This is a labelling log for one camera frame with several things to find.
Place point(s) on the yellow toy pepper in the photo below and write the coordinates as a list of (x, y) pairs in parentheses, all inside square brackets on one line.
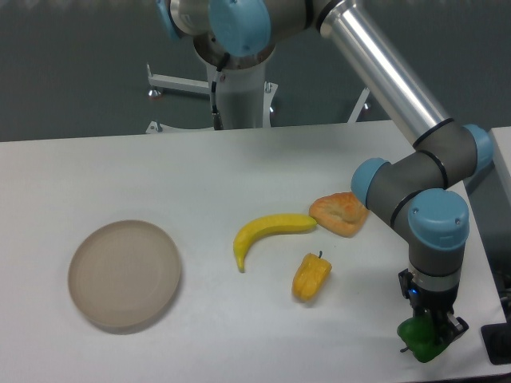
[(310, 276)]

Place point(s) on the beige round plate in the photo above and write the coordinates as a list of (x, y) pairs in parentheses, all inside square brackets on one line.
[(124, 276)]

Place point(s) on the orange toy croissant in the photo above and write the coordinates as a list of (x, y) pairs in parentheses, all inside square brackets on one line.
[(341, 213)]

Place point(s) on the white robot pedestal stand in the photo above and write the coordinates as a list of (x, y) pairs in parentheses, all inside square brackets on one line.
[(300, 81)]

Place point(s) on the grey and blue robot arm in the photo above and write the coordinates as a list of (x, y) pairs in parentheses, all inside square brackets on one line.
[(412, 196)]

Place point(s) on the green toy pepper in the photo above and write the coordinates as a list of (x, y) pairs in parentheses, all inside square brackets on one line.
[(421, 338)]

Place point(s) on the black device at edge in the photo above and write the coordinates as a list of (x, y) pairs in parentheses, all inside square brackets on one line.
[(496, 338)]

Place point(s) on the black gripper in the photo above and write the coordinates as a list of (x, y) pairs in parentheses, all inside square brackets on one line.
[(436, 294)]

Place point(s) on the yellow toy banana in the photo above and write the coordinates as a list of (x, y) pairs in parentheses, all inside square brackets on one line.
[(268, 225)]

